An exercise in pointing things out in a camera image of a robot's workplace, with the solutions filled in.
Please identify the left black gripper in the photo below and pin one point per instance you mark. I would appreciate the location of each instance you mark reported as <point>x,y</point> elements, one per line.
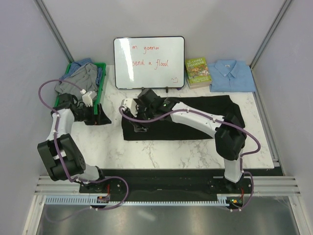
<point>99,119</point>

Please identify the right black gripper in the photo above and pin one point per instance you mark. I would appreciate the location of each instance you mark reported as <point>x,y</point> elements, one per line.
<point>139,126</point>

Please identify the black long sleeve shirt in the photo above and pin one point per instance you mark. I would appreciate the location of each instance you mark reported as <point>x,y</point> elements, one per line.
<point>196,118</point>

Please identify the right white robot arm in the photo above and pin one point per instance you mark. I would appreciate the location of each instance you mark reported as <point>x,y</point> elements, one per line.
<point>229,141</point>

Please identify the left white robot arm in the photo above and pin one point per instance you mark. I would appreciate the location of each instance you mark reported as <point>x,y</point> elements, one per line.
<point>60,154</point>

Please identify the grey crumpled shirt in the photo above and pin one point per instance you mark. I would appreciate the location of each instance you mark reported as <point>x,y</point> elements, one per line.
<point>85,78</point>

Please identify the green plastic bin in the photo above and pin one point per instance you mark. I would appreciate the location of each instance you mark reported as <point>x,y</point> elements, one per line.
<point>97,99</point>

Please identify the blue checked shirt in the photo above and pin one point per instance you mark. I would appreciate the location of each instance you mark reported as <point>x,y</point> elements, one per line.
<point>74,66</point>

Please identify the white whiteboard with red writing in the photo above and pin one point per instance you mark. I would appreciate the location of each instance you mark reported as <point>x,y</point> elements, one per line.
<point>149,62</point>

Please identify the green treehouse book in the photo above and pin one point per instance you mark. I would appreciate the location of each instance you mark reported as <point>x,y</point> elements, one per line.
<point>197,73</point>

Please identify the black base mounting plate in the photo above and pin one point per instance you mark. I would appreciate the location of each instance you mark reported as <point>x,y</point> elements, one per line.
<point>166,184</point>

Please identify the folded light blue shirt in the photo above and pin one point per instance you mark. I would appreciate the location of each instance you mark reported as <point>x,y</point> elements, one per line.
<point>231,76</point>

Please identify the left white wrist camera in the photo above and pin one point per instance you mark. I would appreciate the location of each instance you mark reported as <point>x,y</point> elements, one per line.
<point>88,98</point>

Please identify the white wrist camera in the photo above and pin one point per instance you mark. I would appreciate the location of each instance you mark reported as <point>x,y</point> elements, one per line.
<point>131,105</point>
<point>88,98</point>

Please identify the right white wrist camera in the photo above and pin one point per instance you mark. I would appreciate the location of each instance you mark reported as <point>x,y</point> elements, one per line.
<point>131,105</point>

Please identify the light blue cable duct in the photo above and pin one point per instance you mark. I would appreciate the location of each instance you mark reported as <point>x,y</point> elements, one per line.
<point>93,200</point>

